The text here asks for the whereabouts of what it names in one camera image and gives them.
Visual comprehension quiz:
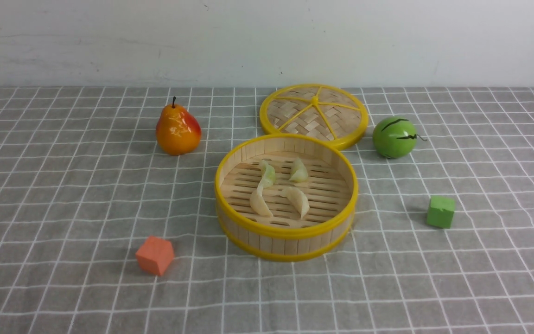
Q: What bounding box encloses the greenish dumpling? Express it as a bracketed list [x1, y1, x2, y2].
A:
[259, 160, 276, 189]

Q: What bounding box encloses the pale dumpling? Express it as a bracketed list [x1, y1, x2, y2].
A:
[289, 158, 309, 183]

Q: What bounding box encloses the white dumpling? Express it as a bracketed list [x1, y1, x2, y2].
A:
[249, 185, 273, 218]
[280, 186, 310, 219]

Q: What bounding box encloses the green foam cube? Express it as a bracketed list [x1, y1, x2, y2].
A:
[426, 195, 456, 229]

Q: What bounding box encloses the bamboo steamer tray yellow rim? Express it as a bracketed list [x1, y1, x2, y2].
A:
[215, 135, 359, 262]

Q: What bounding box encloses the bamboo steamer lid yellow rim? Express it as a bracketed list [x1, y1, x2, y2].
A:
[259, 83, 369, 150]

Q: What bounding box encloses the orange toy pear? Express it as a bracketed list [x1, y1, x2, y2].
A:
[155, 96, 202, 156]

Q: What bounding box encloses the green toy watermelon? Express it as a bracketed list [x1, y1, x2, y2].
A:
[372, 116, 428, 159]

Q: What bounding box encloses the orange foam cube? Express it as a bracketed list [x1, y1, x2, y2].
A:
[135, 236, 174, 276]

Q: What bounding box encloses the grey checked tablecloth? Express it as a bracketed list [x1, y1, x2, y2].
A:
[0, 87, 534, 334]

